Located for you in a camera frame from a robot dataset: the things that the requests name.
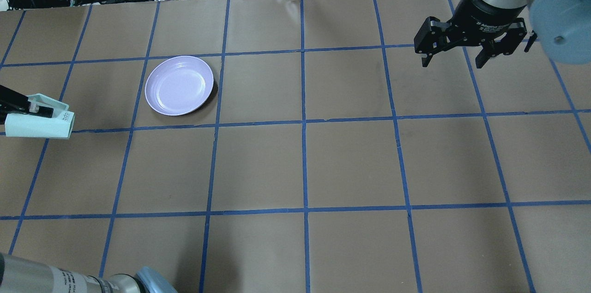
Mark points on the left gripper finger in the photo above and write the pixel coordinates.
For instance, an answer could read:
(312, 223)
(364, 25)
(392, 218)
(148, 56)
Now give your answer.
(30, 105)

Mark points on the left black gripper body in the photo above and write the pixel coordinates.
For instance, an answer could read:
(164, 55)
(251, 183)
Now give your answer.
(10, 101)

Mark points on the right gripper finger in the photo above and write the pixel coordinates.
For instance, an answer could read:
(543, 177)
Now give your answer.
(430, 49)
(490, 49)

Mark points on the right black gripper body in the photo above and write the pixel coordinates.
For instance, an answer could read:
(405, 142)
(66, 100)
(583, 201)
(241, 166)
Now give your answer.
(479, 24)

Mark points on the light green faceted mug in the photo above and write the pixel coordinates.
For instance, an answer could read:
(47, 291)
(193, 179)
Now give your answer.
(30, 126)

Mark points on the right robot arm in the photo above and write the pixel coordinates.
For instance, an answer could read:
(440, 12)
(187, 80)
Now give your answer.
(562, 27)

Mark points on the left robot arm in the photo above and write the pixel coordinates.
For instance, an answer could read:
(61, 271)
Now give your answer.
(20, 275)

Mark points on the lilac plate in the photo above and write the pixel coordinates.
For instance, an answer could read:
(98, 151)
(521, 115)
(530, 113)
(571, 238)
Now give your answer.
(179, 86)

